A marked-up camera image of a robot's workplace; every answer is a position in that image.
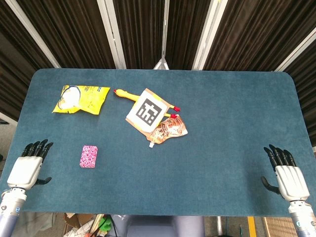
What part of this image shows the thin white frame post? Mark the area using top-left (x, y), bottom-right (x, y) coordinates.
top-left (153, 0), bottom-right (170, 70)

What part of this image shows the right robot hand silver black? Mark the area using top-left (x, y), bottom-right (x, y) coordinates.
top-left (260, 144), bottom-right (310, 202)

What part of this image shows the yellow snack bag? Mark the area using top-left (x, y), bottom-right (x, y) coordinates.
top-left (51, 84), bottom-right (111, 116)

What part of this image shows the pink patterned small box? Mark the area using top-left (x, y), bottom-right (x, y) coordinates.
top-left (79, 145), bottom-right (99, 169)

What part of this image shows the grey cloth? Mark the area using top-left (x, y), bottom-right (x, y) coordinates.
top-left (17, 212), bottom-right (65, 237)

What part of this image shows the black pleated curtain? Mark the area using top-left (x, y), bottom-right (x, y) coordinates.
top-left (165, 0), bottom-right (213, 70)
top-left (112, 0), bottom-right (165, 70)
top-left (0, 0), bottom-right (54, 121)
top-left (283, 40), bottom-right (316, 149)
top-left (16, 0), bottom-right (117, 69)
top-left (202, 0), bottom-right (316, 72)

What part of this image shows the wooden slatted crate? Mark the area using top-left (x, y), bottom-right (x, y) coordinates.
top-left (262, 217), bottom-right (297, 237)

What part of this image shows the blue felt table mat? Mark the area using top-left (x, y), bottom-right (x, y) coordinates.
top-left (0, 68), bottom-right (316, 218)

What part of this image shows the grey-blue robot torso base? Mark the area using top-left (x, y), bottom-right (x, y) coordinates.
top-left (112, 214), bottom-right (206, 237)

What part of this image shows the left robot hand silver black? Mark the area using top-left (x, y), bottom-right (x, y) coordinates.
top-left (6, 139), bottom-right (54, 190)

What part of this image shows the green plastic object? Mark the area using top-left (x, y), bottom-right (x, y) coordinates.
top-left (98, 216), bottom-right (112, 232)

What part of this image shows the yellow rubber chicken toy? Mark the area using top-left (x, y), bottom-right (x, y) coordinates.
top-left (113, 88), bottom-right (181, 118)

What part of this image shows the cardboard with black marker tag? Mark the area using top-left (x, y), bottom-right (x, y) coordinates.
top-left (125, 88), bottom-right (171, 135)

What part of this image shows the white metal frame post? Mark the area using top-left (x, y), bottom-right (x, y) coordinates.
top-left (192, 0), bottom-right (228, 71)
top-left (273, 33), bottom-right (316, 72)
top-left (97, 0), bottom-right (127, 70)
top-left (4, 0), bottom-right (61, 69)

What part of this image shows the brown sauce spout pouch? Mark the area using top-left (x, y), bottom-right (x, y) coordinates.
top-left (146, 116), bottom-right (189, 149)

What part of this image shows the cardboard box clutter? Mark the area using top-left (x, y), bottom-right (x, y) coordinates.
top-left (63, 212), bottom-right (97, 237)

